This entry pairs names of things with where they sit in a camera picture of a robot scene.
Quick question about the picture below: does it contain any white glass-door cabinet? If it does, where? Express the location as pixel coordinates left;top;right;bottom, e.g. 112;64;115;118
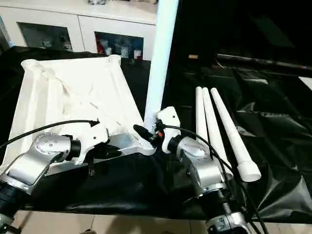
0;0;157;60

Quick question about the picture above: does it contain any long black rod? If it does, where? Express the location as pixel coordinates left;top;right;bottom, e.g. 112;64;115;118
216;53;312;72

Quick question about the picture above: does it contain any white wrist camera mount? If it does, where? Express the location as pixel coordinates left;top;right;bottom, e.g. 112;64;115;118
155;106;183;155
62;120;110;167

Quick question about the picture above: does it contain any white plastic table top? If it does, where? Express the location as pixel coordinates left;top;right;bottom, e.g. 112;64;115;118
0;55;158;182

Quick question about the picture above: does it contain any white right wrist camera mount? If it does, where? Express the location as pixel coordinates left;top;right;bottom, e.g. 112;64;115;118
155;106;183;155

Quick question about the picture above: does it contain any white plastic table leg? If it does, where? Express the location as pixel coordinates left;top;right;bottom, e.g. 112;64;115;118
210;87;262;183
143;0;182;147
201;87;234;181
195;86;211;145

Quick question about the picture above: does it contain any white paper sheet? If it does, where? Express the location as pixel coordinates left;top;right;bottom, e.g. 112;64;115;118
298;76;312;90

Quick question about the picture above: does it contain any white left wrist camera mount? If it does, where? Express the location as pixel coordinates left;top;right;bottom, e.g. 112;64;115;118
62;120;110;167

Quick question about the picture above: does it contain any grey glass door frame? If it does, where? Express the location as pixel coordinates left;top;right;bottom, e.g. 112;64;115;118
0;14;12;49

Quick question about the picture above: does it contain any black right camera cable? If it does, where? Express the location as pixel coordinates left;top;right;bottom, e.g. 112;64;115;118
159;123;269;234

